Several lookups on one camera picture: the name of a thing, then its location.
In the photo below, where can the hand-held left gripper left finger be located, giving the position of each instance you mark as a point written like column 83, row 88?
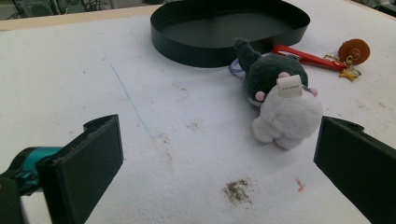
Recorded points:
column 84, row 168

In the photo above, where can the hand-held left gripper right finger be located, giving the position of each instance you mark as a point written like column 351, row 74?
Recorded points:
column 358, row 161

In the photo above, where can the black and white plush toy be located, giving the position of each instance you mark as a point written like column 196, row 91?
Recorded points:
column 280, row 105

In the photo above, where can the black oval tray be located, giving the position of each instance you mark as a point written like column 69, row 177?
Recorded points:
column 224, row 31

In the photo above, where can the gold star charm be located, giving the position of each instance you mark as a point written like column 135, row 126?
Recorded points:
column 350, row 74

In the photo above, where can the orange round pendant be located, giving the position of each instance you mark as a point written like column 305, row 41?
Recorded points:
column 354, row 51

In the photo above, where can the purple elastic loop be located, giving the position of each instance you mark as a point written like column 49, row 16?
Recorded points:
column 235, row 69

